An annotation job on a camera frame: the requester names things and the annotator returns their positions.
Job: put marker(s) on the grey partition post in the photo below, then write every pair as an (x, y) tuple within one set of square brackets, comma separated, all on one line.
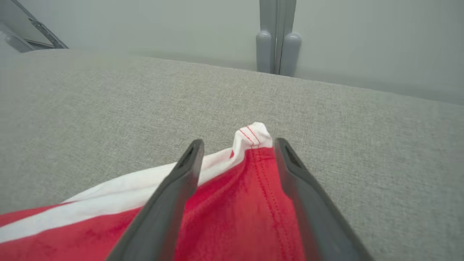
[(277, 36)]

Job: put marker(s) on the grey metal frame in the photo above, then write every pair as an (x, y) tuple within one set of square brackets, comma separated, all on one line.
[(47, 34)]

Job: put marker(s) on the grey fabric sofa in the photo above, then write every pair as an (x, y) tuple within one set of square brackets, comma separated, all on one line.
[(108, 127)]

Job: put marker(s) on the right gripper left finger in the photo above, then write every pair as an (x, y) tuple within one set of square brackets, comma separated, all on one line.
[(163, 214)]

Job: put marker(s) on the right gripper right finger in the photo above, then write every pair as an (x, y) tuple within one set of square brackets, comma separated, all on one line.
[(315, 217)]

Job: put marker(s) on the red white basketball jersey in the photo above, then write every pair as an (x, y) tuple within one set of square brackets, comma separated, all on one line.
[(235, 210)]

